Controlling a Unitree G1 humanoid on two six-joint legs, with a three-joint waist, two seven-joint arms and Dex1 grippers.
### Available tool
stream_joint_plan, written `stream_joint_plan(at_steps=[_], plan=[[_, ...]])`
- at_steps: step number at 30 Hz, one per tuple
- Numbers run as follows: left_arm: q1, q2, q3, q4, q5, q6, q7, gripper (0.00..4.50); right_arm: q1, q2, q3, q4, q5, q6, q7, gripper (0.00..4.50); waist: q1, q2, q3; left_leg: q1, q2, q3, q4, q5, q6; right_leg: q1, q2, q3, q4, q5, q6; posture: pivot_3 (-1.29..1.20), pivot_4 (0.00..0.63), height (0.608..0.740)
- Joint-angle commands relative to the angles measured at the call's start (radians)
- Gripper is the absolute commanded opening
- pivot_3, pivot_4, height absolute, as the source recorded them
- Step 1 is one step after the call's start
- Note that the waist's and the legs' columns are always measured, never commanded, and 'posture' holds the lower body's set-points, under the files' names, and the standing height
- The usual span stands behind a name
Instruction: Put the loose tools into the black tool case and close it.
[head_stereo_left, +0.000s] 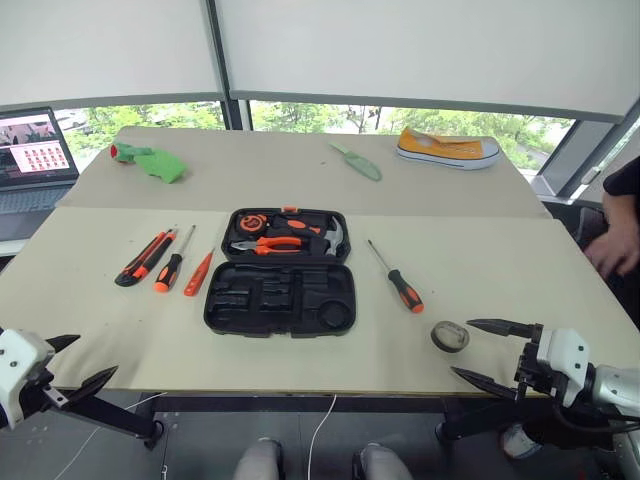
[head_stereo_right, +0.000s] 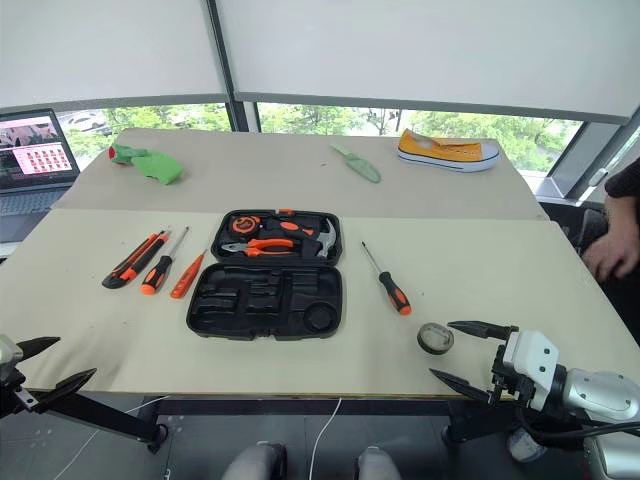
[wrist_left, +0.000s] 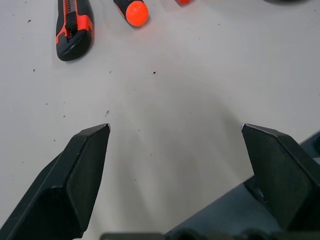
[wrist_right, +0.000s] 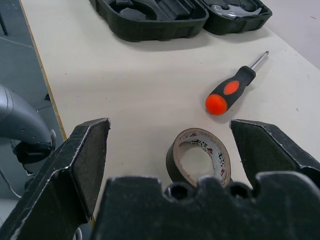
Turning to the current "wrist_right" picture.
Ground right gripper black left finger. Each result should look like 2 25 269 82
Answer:
0 117 111 240

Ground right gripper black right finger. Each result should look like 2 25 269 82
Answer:
229 118 320 191

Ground black orange screwdriver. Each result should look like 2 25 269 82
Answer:
204 50 257 116

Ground black electrical tape roll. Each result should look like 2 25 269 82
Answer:
165 127 235 188

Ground black tool case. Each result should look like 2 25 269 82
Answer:
88 0 273 43

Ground silver claw hammer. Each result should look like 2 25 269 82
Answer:
211 4 263 20

